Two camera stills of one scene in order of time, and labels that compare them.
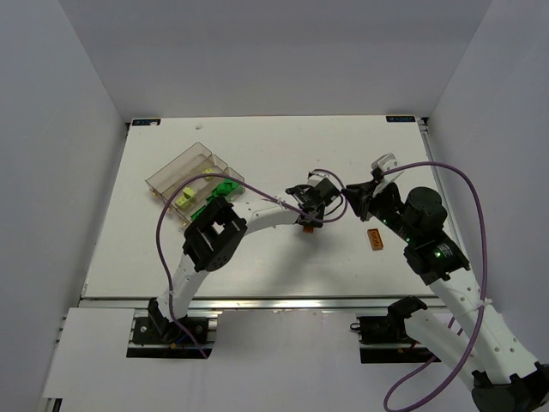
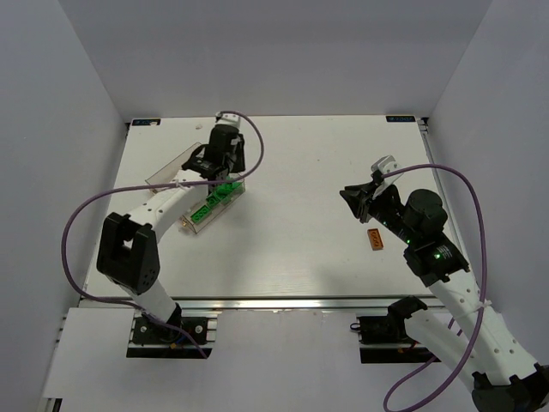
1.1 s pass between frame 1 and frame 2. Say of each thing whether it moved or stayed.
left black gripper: moved
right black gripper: stayed
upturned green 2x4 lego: stayed
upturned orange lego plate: stayed
